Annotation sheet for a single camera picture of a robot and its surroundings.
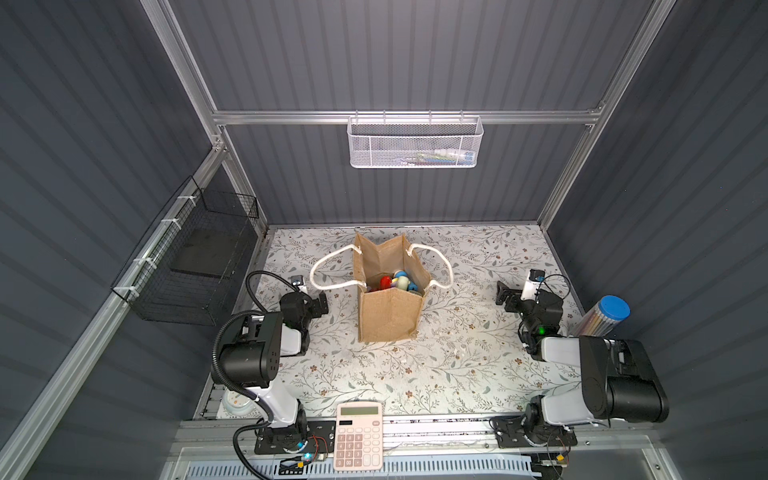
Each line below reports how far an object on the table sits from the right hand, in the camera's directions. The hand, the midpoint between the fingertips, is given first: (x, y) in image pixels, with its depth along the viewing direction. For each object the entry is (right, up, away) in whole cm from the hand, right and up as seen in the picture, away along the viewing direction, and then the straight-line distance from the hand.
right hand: (520, 284), depth 90 cm
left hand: (-66, -4, +6) cm, 66 cm away
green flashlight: (-37, +1, 0) cm, 37 cm away
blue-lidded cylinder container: (+15, -8, -13) cm, 21 cm away
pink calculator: (-48, -36, -18) cm, 63 cm away
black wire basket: (-90, +5, -17) cm, 92 cm away
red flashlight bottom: (-44, 0, -17) cm, 47 cm away
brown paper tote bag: (-41, -7, -9) cm, 42 cm away
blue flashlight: (-33, -1, +2) cm, 33 cm away
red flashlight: (-41, 0, +1) cm, 41 cm away
